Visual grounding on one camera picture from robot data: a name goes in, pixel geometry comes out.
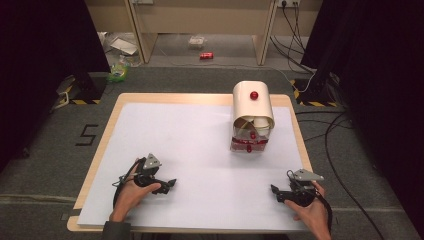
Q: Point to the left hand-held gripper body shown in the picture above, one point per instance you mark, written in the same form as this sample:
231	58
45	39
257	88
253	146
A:
146	173

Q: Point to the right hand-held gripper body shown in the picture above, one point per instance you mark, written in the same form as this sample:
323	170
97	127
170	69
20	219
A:
301	193

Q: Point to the row of red packets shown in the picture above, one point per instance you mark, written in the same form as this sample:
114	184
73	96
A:
241	141

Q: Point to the cream storage box red knob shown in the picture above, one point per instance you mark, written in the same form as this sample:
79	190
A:
253	106

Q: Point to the person's right hand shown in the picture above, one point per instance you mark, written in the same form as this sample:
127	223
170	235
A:
315	216

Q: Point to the person's left hand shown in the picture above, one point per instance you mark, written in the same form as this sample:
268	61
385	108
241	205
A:
128	196

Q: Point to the white table mat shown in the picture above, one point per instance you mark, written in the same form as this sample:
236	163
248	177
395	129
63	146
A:
186	150

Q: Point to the white cup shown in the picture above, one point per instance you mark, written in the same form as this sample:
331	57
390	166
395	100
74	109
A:
261	123

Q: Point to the brown paper item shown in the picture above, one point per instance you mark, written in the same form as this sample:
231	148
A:
241	125

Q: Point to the black stand base hazard tape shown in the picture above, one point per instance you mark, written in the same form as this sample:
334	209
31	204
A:
313	93
83	90

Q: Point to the green plastic bag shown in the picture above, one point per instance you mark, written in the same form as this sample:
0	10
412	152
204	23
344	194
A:
118	71

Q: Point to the white plastic wrapper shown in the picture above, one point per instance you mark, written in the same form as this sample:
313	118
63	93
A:
123	46

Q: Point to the red can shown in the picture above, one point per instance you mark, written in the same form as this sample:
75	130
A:
206	55

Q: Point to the black curtain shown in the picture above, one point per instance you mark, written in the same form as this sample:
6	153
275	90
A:
40	66
383	83

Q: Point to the clear plastic container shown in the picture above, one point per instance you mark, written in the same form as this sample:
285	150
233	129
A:
196	41

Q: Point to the white wall socket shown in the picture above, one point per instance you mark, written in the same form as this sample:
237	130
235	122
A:
288	2

